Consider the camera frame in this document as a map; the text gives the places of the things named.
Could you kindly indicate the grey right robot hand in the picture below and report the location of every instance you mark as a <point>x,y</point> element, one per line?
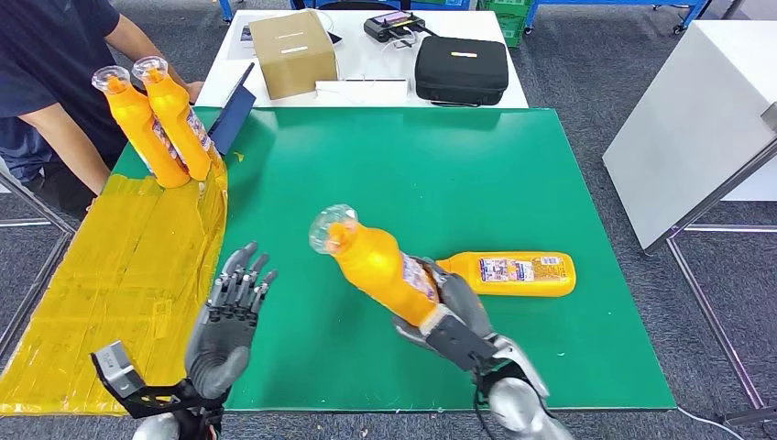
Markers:
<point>461,297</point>

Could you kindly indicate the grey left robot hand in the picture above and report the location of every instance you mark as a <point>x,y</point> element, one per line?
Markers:
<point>218,346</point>

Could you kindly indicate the person's left hand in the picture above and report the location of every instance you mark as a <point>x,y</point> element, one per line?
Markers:
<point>195,91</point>

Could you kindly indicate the orange bottle with clear cap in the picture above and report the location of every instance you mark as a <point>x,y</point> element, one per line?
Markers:
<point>522,290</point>
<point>176,115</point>
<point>376,267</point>
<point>130,121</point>

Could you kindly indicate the person's right forearm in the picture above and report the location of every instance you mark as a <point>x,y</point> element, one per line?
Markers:
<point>67,146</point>

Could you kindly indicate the person's left forearm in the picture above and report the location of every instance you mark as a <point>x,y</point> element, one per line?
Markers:
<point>138,44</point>

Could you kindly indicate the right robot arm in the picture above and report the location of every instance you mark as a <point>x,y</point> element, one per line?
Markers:
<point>516,407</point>

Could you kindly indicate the dark blue tablet case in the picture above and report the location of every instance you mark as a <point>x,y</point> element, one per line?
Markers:
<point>234,115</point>

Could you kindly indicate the printed paper sheet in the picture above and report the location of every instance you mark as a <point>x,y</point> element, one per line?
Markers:
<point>241,42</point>

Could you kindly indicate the brown cardboard box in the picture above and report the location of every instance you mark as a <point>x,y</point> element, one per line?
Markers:
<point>294,58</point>

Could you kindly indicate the green work table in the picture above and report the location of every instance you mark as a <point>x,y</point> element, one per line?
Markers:
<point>425,182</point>

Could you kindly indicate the yellow taped sheet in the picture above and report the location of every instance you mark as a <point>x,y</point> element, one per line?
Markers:
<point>109,273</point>

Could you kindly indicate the black phone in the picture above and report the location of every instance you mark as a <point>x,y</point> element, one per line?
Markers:
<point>335,37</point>

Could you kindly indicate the person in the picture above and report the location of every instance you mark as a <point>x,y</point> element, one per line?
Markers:
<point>42,61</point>

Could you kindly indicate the white flat box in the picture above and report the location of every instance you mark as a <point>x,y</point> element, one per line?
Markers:
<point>364,92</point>

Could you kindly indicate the black remote controller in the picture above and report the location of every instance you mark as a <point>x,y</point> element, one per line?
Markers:
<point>393,25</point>

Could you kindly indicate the black carrying case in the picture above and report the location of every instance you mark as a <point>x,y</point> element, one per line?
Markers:
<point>461,70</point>

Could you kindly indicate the green plastic crate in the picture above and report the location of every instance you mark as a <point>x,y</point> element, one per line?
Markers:
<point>510,27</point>

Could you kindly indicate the grey metal table legs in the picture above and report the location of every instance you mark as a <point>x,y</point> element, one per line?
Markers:
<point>728,229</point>

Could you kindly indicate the white side table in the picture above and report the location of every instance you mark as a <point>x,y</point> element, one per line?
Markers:
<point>686,127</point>

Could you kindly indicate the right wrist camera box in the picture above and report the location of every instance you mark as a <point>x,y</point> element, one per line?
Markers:
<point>458,343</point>

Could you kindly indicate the grey metal frame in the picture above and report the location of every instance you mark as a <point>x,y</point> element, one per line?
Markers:
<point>24,222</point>

